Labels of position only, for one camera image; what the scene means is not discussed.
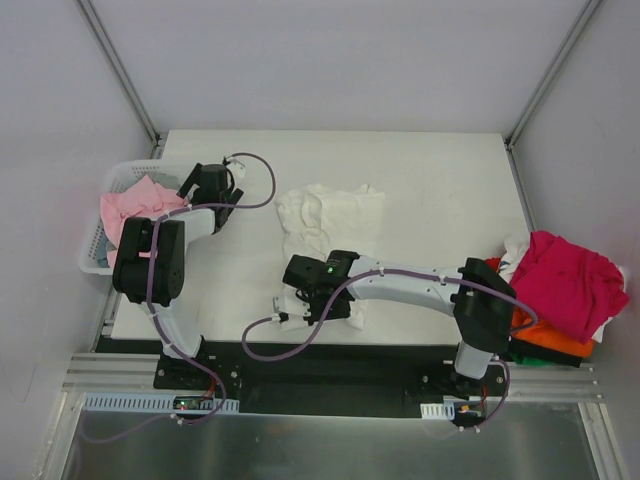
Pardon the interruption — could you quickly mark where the orange t shirt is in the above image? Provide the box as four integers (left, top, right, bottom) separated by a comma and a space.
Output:
511, 308, 595, 358

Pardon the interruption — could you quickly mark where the black t shirt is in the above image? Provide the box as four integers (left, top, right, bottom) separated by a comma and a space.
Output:
507, 338, 583, 368

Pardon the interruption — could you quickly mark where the green t shirt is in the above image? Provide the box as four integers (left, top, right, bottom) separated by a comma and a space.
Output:
509, 353, 555, 367

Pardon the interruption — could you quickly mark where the aluminium frame post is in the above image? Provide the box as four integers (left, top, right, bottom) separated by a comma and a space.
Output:
75, 0, 161, 149
505, 0, 605, 152

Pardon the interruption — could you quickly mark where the white folded t shirt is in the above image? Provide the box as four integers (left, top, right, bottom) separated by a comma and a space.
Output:
498, 233, 530, 283

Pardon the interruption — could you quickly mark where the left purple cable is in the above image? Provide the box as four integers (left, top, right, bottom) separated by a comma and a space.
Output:
79, 152, 278, 444

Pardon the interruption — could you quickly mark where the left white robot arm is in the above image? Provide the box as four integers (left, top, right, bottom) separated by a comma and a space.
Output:
110, 160, 245, 389

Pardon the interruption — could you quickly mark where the red t shirt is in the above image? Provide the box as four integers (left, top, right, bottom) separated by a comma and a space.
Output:
485, 257, 506, 272

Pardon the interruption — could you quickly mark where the aluminium rail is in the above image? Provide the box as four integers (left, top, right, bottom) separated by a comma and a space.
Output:
61, 274, 606, 402

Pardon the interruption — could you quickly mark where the purple cable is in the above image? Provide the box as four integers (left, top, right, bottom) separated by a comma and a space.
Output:
79, 152, 278, 444
241, 268, 540, 438

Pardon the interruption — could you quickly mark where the left aluminium frame post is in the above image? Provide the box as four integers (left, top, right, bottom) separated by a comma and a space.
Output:
75, 0, 161, 149

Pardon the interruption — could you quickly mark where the white plastic laundry basket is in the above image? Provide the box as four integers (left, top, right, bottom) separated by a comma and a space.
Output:
78, 160, 195, 275

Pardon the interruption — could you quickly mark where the magenta t shirt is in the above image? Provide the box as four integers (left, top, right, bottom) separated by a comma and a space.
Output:
510, 231, 630, 343

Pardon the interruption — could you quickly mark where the pink t shirt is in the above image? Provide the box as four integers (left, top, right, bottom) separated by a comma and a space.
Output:
99, 175, 189, 266

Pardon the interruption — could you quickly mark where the right white cable duct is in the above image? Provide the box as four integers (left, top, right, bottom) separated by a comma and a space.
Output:
420, 402, 455, 421

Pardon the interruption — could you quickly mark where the white cable duct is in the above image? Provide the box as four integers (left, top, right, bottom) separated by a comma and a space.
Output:
420, 402, 455, 421
83, 393, 240, 415

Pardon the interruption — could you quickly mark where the right aluminium frame post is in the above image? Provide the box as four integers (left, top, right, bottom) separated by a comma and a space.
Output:
505, 0, 605, 152

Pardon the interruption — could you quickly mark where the white floral t shirt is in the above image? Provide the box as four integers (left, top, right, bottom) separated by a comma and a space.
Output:
273, 182, 387, 333

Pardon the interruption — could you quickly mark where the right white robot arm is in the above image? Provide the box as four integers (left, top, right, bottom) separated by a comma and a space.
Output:
273, 250, 516, 398

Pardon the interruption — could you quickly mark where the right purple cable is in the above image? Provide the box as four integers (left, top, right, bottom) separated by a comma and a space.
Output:
241, 268, 540, 438

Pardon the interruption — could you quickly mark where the left white cable duct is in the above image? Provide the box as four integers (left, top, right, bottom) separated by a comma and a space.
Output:
83, 393, 240, 415

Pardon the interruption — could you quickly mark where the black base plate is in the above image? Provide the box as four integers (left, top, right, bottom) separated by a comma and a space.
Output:
94, 334, 517, 414

